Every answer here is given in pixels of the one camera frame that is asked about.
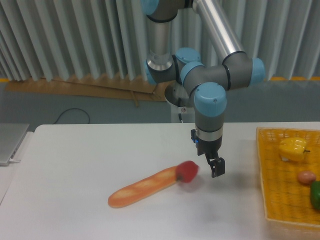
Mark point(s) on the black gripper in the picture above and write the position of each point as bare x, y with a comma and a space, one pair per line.
210, 149

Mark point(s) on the red toy bell pepper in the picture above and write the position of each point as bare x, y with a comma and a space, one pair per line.
186, 171

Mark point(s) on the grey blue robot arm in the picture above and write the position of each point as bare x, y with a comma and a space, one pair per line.
206, 87

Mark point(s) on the yellow toy bell pepper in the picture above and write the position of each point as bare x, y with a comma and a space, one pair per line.
293, 149

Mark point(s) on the green toy pepper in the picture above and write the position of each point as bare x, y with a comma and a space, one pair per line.
315, 194

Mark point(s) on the toy baguette bread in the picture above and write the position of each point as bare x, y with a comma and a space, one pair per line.
142, 189

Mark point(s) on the yellow woven basket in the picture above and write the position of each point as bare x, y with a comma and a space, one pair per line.
285, 198

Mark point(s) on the brown cardboard sheet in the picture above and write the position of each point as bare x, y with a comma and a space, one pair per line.
135, 90

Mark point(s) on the brown toy egg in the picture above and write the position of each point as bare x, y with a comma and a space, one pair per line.
306, 177

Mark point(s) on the silver laptop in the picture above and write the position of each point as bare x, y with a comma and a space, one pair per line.
11, 137

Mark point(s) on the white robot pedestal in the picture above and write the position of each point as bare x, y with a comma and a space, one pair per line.
181, 109

